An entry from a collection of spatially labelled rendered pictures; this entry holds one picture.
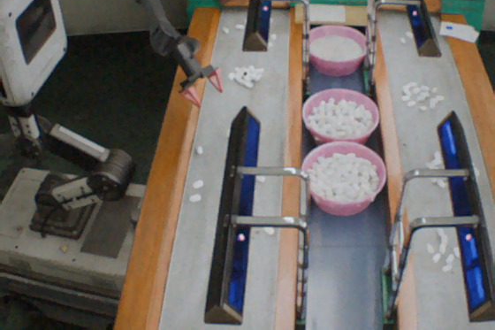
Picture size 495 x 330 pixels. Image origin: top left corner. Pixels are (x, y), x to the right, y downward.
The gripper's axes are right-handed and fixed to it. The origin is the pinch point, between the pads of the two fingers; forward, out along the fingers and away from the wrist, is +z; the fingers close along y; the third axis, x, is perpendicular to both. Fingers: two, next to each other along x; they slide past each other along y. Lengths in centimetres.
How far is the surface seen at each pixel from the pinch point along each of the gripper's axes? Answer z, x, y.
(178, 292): 36, 17, 51
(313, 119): 25.9, 4.2, -28.3
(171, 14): -38, -156, -105
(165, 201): 17.8, -1.4, 31.4
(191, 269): 34, 14, 43
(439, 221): 41, 82, 17
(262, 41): -7.2, 17.7, -16.1
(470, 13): 32, 17, -133
